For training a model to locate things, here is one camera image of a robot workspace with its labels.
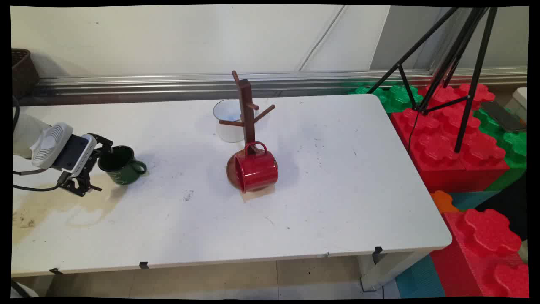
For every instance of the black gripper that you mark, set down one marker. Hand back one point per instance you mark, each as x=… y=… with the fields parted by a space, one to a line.
x=89 y=166

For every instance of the red enamel mug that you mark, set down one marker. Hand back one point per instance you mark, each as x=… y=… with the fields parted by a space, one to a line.
x=257 y=171

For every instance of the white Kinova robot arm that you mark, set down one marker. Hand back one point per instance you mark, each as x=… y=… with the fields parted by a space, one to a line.
x=25 y=131

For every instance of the green enamel mug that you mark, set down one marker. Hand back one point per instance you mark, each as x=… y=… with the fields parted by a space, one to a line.
x=122 y=171

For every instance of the dark wicker basket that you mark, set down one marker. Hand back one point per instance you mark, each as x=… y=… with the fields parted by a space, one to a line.
x=23 y=71

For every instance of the white enamel mug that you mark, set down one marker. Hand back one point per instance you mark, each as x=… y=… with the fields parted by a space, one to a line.
x=230 y=131

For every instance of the brown wooden mug tree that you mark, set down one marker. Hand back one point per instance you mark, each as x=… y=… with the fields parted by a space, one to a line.
x=246 y=105

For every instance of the white table leg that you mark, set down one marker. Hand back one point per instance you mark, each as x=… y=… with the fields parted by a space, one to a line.
x=379 y=272

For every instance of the green foam block behind table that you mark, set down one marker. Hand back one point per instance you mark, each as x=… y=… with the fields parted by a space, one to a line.
x=396 y=99

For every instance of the red foam block under tripod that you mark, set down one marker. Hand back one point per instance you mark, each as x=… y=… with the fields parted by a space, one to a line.
x=438 y=160

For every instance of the teal foam floor mat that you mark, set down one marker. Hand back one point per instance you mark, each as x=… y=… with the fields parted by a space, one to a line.
x=422 y=280
x=472 y=199

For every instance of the orange foam piece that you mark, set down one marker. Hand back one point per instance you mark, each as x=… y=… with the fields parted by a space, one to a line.
x=443 y=202

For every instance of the black tripod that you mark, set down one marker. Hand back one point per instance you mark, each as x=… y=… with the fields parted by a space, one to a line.
x=472 y=84

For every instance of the red foam block beside teal mat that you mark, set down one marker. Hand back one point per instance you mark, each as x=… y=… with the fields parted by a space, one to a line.
x=485 y=236

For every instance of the black smartphone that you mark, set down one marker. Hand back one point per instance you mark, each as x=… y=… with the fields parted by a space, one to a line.
x=502 y=116

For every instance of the green foam block holding phone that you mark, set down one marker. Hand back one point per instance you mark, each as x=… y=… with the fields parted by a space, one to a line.
x=517 y=147

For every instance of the white box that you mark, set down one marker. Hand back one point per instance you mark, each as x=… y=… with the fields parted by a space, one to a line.
x=519 y=101

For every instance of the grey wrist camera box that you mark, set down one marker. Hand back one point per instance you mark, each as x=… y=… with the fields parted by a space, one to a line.
x=74 y=154

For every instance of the aluminium wall rail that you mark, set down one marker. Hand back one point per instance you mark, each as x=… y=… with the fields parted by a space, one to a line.
x=168 y=84

